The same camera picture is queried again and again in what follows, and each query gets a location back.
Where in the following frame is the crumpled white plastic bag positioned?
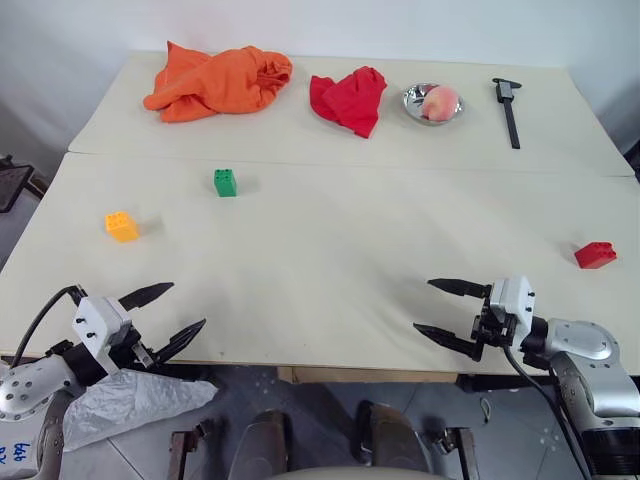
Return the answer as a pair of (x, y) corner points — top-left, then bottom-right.
(61, 366), (220, 454)

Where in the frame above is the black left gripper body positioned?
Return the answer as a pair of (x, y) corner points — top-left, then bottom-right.
(111, 322), (159, 372)

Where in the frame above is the rusty metal bracket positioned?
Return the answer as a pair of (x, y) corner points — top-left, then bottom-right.
(168, 421), (224, 480)
(423, 425), (482, 480)

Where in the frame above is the pink peach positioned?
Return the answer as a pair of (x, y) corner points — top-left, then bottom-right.
(422, 85), (461, 122)

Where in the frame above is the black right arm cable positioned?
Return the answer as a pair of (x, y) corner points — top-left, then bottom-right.
(501, 343), (597, 480)

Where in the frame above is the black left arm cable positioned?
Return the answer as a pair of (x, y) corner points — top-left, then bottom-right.
(10, 285), (87, 369)

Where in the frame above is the white label with blue writing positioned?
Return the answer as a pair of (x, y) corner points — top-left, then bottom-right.
(0, 423), (42, 477)

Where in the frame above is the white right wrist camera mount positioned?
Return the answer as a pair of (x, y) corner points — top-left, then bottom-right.
(486, 274), (537, 334)

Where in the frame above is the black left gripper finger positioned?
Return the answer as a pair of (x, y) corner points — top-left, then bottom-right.
(117, 282), (176, 312)
(147, 317), (208, 366)

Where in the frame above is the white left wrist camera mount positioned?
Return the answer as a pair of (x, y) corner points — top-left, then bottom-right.
(71, 295), (133, 375)

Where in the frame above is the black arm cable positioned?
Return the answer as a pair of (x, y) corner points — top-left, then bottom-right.
(501, 343), (597, 480)
(10, 285), (87, 369)

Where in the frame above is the red toy brick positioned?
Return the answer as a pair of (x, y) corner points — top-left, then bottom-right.
(573, 241), (618, 271)

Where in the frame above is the wooden table apron board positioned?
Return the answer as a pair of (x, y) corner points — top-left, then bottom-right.
(276, 366), (459, 386)

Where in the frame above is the black caliper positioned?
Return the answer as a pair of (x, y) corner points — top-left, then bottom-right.
(491, 77), (523, 151)

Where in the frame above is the silver metal bowl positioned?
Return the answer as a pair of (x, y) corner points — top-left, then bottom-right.
(400, 82), (466, 127)

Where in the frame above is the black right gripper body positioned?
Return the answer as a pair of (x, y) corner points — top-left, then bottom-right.
(471, 298), (522, 350)

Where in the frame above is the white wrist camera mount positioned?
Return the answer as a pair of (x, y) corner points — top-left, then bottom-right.
(486, 274), (537, 334)
(71, 295), (133, 375)

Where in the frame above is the orange toy brick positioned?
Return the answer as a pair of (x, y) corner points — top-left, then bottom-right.
(104, 211), (141, 245)

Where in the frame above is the dark rounded shape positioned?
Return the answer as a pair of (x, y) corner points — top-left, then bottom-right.
(353, 399), (434, 475)
(233, 408), (292, 477)

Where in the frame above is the green toy brick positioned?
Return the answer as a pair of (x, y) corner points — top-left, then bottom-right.
(212, 168), (240, 199)

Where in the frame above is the orange cloth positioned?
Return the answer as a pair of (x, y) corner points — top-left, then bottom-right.
(142, 40), (294, 124)

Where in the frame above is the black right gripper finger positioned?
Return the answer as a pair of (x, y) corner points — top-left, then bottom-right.
(426, 277), (494, 301)
(412, 323), (484, 363)

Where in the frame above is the red cloth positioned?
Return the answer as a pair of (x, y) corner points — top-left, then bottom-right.
(308, 65), (389, 140)

